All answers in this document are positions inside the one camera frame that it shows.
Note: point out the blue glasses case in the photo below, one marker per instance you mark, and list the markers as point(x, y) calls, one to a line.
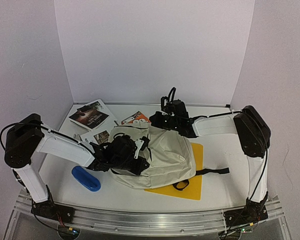
point(86, 179)

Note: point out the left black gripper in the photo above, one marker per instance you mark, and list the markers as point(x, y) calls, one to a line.
point(139, 168)

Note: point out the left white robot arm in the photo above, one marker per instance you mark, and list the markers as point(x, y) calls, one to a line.
point(28, 137)

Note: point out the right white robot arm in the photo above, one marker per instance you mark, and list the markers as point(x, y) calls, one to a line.
point(253, 133)

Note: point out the yellow plastic folder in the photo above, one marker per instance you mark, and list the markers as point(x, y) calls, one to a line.
point(191, 189)

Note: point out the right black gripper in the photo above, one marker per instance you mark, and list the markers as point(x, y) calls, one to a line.
point(157, 120)

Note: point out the aluminium table edge rail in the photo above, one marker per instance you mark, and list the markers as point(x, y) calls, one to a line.
point(158, 104)

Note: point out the white palm leaf book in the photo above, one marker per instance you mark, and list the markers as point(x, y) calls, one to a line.
point(98, 104)

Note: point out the silver metal stapler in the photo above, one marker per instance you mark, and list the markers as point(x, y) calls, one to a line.
point(77, 137)

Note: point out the orange comic book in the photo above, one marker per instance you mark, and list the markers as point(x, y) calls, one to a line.
point(136, 118)

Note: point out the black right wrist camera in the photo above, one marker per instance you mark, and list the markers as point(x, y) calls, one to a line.
point(173, 106)

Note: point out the black Three Days book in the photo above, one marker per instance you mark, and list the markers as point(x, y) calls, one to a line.
point(88, 117)

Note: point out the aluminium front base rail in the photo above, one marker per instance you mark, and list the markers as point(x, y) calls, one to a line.
point(78, 222)

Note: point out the beige canvas backpack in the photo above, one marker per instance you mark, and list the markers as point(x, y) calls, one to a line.
point(170, 157)

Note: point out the white Decorate furniture book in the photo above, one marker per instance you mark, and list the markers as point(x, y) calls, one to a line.
point(98, 137)

